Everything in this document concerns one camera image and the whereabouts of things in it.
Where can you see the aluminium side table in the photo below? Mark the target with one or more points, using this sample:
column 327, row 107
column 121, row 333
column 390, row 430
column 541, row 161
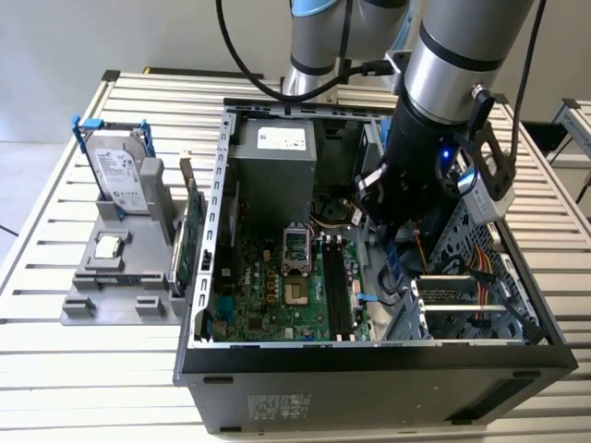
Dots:
column 575, row 117

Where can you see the green motherboard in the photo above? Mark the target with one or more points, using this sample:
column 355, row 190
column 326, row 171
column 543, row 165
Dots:
column 302, row 318

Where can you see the black RAM slot white clips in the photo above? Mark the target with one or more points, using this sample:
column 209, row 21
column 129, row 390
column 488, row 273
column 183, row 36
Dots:
column 344, row 286
column 331, row 286

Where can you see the black round fan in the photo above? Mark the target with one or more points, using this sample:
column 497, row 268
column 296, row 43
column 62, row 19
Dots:
column 334, row 210

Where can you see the hard disk in blue carrier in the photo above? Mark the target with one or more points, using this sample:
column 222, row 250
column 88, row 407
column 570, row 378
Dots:
column 115, row 171

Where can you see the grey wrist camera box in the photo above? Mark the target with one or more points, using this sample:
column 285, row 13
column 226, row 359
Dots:
column 489, row 205

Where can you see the black PC case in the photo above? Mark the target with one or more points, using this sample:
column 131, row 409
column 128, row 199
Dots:
column 323, row 397

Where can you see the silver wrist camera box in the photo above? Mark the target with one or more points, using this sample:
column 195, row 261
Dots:
column 369, row 187

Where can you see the grey parts rack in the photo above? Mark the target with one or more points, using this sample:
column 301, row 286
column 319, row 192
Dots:
column 138, row 258

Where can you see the metal disk bay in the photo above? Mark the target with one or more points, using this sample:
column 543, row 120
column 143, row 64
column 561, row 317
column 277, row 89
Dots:
column 443, row 294

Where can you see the black bar yellow end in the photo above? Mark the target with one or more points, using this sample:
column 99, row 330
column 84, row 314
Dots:
column 184, row 73

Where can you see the silver CPU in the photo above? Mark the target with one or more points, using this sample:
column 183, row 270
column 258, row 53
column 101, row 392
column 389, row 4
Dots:
column 107, row 248

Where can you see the black stand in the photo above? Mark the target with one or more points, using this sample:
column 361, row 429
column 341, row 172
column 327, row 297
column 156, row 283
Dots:
column 547, row 138

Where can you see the blue connector tab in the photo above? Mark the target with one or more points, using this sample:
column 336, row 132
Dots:
column 367, row 297

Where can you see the grey power supply unit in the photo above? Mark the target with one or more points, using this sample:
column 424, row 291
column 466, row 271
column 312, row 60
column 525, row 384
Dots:
column 272, row 184

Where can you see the blue drive bay latch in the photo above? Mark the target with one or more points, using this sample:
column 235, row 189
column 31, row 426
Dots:
column 384, row 138

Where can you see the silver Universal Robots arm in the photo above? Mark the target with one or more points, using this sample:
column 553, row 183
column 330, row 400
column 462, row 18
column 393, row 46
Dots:
column 461, row 55

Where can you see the CPU socket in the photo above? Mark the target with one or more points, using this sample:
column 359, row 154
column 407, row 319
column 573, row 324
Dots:
column 295, row 291

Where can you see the green graphics card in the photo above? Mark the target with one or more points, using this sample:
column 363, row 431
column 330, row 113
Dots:
column 187, row 258

